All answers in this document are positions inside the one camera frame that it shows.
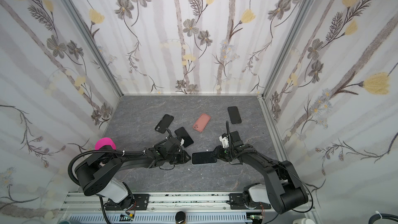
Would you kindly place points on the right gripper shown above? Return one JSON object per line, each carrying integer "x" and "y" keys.
{"x": 222, "y": 153}

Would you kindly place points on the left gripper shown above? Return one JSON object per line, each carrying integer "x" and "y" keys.
{"x": 184, "y": 158}

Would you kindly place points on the light blue phone case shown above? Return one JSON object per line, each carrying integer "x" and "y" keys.
{"x": 204, "y": 158}

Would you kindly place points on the black phone case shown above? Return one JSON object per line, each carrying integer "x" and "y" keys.
{"x": 164, "y": 123}
{"x": 234, "y": 115}

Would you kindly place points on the pink phone case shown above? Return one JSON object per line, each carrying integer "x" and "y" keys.
{"x": 201, "y": 122}

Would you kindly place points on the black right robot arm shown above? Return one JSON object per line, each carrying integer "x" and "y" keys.
{"x": 282, "y": 188}

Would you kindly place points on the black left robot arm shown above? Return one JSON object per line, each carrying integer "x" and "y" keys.
{"x": 94, "y": 170}

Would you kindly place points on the black round knob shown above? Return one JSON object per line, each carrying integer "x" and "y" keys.
{"x": 180, "y": 217}

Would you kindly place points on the magenta plastic goblet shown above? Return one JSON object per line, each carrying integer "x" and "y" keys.
{"x": 105, "y": 142}

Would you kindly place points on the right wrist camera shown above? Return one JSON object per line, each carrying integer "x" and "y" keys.
{"x": 224, "y": 139}

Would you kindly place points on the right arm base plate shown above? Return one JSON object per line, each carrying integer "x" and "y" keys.
{"x": 243, "y": 201}

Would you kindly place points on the aluminium mounting rail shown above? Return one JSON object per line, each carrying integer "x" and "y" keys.
{"x": 159, "y": 202}

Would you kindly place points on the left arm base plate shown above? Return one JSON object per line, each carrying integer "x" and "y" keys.
{"x": 138, "y": 202}

